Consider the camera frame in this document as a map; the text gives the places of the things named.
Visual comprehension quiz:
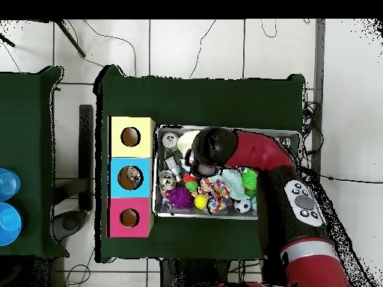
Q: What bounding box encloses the wooden box with three holes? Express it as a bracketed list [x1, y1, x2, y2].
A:
[106, 115, 156, 239]

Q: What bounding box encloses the black tripod leg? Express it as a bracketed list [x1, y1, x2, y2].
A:
[0, 32, 16, 48]
[55, 19, 87, 58]

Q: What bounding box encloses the soccer ball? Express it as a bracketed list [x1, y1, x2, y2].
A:
[233, 197, 252, 214]

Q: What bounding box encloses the cream cloth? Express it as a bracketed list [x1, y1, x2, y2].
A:
[177, 130, 200, 156]

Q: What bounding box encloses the wire mesh bin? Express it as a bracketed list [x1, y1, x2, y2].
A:
[152, 124, 301, 221]

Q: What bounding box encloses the crushed drink can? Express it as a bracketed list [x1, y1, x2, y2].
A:
[158, 170, 178, 191]

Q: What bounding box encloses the white cloth with colourful dots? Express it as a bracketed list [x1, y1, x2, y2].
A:
[197, 176, 230, 215]

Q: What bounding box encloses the yellow ball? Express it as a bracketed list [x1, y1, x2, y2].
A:
[194, 194, 209, 210]

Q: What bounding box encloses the silver drink can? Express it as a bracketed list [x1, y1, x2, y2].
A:
[161, 132, 180, 149]

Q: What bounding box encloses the small blue bowl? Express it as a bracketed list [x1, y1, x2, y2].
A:
[0, 168, 22, 202]

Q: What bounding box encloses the dark green tablecloth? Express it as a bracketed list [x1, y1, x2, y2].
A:
[0, 65, 70, 259]
[94, 64, 306, 264]

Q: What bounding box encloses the mint green cloth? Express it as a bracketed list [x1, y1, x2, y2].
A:
[219, 168, 249, 200]

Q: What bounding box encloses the black cable with connector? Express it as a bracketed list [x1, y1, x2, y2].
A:
[316, 174, 383, 184]

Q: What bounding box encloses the green spiky ball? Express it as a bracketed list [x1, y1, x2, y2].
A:
[240, 167, 259, 191]

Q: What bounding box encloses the clear plastic bottle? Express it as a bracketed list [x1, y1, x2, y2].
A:
[126, 167, 142, 185]

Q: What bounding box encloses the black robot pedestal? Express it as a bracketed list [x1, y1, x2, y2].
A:
[159, 258, 231, 287]

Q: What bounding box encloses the purple spiky ball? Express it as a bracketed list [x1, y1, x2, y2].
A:
[167, 186, 194, 210]

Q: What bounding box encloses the large blue bowl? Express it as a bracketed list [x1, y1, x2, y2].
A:
[0, 201, 23, 247]

